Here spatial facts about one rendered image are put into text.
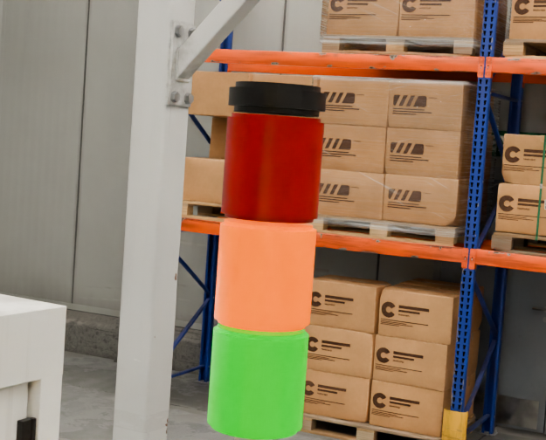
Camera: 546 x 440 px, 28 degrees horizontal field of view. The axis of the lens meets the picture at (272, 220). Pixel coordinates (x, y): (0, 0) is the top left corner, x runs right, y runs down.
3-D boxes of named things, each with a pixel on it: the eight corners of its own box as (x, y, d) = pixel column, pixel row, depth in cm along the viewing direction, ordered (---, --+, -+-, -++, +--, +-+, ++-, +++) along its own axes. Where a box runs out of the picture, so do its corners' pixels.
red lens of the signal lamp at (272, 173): (201, 215, 56) (208, 111, 55) (253, 213, 60) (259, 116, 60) (286, 224, 53) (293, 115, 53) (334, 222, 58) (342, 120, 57)
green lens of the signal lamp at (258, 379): (188, 427, 57) (194, 326, 56) (239, 409, 61) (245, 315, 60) (270, 446, 54) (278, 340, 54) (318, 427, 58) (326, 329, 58)
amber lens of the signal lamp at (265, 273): (194, 321, 56) (201, 219, 56) (246, 312, 60) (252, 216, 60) (278, 336, 54) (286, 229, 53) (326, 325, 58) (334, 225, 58)
